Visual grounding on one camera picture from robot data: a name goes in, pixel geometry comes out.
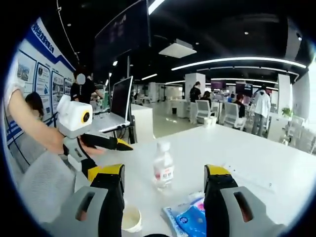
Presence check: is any clear plastic bottle red label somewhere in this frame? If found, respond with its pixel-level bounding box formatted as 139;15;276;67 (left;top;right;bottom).
153;142;175;191

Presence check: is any black laptop stand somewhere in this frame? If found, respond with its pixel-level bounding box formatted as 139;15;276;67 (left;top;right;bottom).
113;120;137;145

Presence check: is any person's left hand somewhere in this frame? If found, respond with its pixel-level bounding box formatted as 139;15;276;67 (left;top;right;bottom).
46;131;106;156

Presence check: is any white mesh office chair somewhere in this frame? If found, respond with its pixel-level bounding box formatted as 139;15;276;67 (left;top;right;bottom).
19;150;83;223
195;100;217;124
223;102;247;129

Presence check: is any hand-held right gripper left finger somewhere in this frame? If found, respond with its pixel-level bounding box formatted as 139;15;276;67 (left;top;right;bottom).
58;163;125;237

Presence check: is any silver laptop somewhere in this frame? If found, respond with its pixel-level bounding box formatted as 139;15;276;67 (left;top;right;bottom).
98;76;134;133

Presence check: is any white paper cup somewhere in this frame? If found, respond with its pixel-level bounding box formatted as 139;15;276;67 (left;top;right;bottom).
122;204;143;233

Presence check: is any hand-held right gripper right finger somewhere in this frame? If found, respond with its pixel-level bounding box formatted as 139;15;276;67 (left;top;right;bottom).
203;164;279;237

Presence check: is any white tabletop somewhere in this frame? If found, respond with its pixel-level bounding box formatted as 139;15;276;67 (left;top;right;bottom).
74;123;314;237

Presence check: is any blue tissue pack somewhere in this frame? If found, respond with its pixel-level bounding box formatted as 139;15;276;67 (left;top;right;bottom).
176;191;207;237

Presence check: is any white container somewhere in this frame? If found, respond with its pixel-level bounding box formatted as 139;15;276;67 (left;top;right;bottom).
203;116;218;127

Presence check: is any ceiling vent panel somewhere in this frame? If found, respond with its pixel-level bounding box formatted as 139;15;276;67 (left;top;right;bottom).
158;39;198;59

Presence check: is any large hanging dark screen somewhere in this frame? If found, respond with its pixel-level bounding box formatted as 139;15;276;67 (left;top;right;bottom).
95;0;152;80

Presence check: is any wall poster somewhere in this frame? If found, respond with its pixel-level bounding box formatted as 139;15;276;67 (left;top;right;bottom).
6;17;76;149

